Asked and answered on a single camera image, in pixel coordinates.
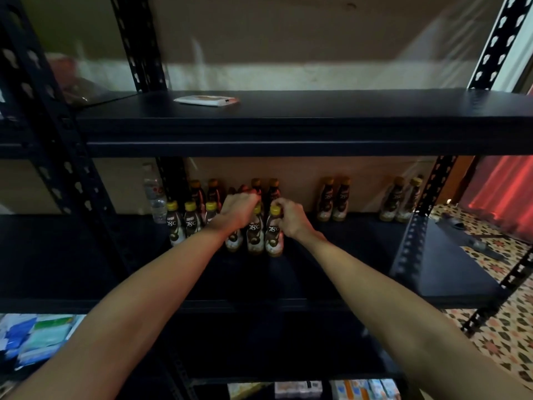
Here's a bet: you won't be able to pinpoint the person's right forearm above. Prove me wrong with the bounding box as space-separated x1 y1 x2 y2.
301 236 533 400

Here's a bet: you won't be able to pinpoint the row of wet wipe packs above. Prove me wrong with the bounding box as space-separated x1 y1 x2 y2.
0 312 86 368

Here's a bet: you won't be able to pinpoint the clear water bottle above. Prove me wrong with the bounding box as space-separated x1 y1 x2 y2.
142 162 168 226

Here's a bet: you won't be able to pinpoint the person's left hand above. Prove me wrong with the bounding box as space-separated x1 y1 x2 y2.
208 192 262 240

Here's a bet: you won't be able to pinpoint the red curtain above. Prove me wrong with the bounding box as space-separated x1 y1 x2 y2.
461 154 533 240

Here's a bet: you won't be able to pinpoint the person's right hand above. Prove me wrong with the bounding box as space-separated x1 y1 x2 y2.
272 197 328 247

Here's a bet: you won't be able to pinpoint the tissue packs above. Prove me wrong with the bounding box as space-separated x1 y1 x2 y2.
227 381 273 400

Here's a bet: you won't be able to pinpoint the flat white orange packet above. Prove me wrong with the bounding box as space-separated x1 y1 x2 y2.
173 94 241 109

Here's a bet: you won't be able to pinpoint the stack of pink white boxes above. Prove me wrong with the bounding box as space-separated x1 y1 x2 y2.
274 379 325 400

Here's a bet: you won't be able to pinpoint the row of orange blue packets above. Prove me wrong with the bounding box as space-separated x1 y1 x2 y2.
330 378 403 400

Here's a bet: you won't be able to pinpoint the black metal shelf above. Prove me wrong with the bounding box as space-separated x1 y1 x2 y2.
0 0 176 400
75 0 533 400

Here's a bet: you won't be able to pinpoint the dark floor mat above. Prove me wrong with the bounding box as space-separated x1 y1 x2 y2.
436 212 511 264

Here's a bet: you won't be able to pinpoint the person's left forearm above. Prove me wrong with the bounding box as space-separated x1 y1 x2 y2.
7 224 230 400

